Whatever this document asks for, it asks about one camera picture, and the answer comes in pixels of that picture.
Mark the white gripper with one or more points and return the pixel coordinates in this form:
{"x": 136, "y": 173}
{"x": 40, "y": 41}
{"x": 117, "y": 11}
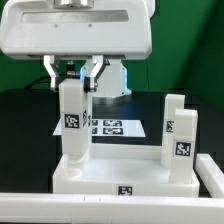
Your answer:
{"x": 121, "y": 29}

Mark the white desk top tray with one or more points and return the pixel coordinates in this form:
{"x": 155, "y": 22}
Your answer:
{"x": 121, "y": 170}

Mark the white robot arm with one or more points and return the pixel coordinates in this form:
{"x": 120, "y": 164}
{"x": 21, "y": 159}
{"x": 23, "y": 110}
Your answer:
{"x": 113, "y": 80}

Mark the paper sheet with markers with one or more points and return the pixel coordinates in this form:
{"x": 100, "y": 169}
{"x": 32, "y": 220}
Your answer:
{"x": 120, "y": 128}

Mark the white front fence bar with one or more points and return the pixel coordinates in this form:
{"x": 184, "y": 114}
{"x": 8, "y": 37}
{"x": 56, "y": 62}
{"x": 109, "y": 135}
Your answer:
{"x": 87, "y": 209}

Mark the white fence bar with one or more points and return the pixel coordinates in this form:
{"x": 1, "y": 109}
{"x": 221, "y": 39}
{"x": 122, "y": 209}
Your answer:
{"x": 87, "y": 209}
{"x": 211, "y": 175}

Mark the white right fence bar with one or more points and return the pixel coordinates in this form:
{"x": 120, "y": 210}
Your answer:
{"x": 211, "y": 175}

